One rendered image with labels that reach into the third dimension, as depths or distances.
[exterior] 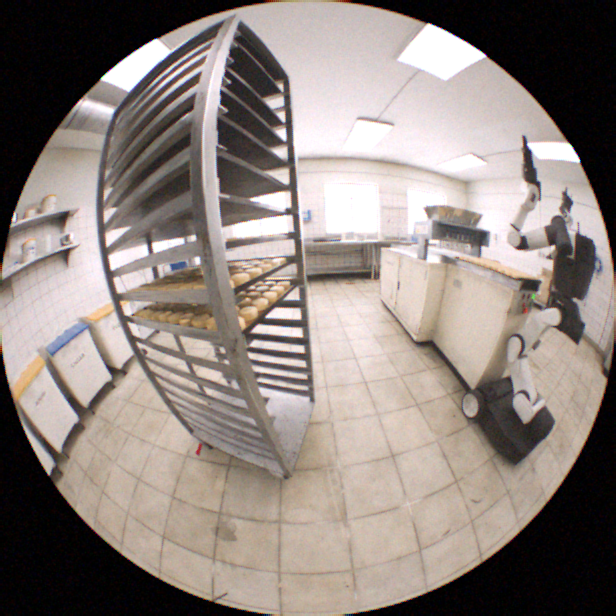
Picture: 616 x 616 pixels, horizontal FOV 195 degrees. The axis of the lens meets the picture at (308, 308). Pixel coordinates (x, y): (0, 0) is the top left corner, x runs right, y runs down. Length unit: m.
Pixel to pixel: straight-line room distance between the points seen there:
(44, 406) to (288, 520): 1.95
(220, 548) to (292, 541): 0.35
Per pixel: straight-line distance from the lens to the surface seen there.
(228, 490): 1.16
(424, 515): 1.15
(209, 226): 0.28
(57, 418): 2.18
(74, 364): 2.16
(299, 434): 1.02
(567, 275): 1.17
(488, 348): 1.41
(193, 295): 0.39
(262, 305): 0.49
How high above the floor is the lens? 1.05
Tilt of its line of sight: 23 degrees down
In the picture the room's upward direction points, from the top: 4 degrees counter-clockwise
